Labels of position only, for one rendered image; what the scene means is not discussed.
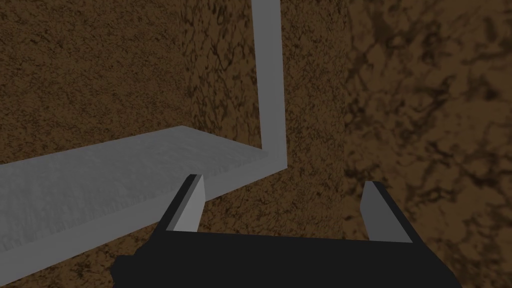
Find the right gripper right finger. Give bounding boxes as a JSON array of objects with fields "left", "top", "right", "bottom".
[{"left": 359, "top": 180, "right": 425, "bottom": 244}]

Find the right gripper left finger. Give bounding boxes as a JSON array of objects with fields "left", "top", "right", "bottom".
[{"left": 155, "top": 173, "right": 207, "bottom": 234}]

